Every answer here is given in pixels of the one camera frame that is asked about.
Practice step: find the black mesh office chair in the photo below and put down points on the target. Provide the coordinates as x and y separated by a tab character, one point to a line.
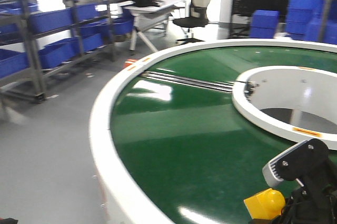
197	15

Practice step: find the steel shelving rack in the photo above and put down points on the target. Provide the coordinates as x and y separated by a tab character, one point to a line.
43	38

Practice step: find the blue crate stack middle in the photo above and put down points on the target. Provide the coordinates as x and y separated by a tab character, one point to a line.
302	20

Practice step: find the white outer ring rim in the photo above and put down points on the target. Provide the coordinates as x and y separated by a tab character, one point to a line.
169	145

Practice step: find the yellow toy brick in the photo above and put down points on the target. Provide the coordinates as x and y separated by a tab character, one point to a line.
266	204

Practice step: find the white inner ring guard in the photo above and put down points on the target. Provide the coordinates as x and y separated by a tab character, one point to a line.
292	102

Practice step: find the blue stacked crate left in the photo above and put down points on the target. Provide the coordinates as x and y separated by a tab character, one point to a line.
263	24

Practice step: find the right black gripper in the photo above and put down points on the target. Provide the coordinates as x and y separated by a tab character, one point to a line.
315	200

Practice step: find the white office desk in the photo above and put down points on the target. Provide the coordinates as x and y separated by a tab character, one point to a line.
146	18

